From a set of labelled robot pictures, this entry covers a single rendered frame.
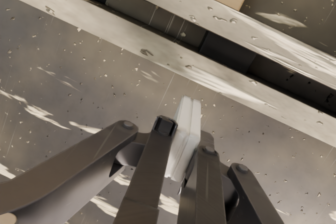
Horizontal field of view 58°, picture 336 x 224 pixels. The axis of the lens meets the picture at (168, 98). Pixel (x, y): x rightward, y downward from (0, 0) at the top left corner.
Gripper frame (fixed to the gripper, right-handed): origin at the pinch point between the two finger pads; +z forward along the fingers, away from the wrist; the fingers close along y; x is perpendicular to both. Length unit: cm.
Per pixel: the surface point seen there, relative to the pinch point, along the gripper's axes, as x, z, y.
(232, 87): 3.3, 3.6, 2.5
